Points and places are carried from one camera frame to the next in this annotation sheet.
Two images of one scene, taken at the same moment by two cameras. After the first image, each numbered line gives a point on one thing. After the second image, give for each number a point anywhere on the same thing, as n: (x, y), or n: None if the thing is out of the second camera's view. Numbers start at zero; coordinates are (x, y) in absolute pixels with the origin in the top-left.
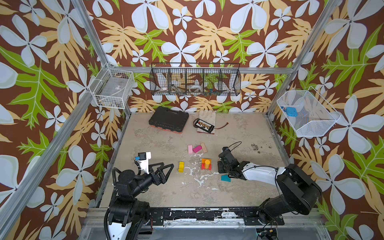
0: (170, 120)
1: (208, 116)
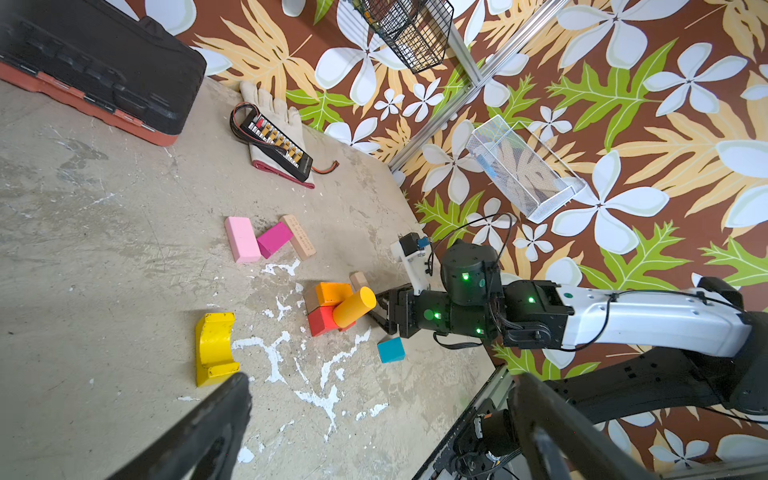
0: (136, 72)
1: (290, 121)
